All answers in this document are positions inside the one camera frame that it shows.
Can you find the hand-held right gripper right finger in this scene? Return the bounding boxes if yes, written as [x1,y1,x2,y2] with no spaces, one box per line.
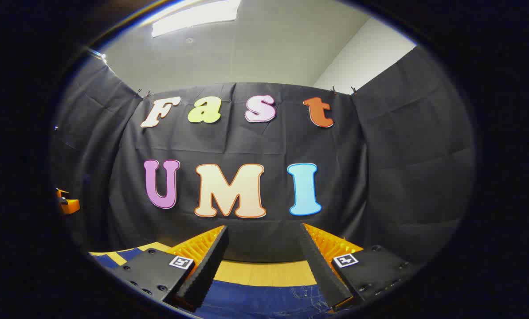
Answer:
[299,222,420,311]

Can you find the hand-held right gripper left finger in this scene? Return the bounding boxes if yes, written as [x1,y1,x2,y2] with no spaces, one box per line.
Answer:
[111,225,229,312]

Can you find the blue jeans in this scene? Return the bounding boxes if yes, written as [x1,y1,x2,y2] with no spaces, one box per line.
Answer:
[91,248,336,319]

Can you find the black backdrop cloth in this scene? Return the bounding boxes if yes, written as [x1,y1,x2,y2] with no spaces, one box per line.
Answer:
[49,44,477,266]

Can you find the ceiling light panel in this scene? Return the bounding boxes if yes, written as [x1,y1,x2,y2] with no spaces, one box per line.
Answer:
[152,0,242,38]

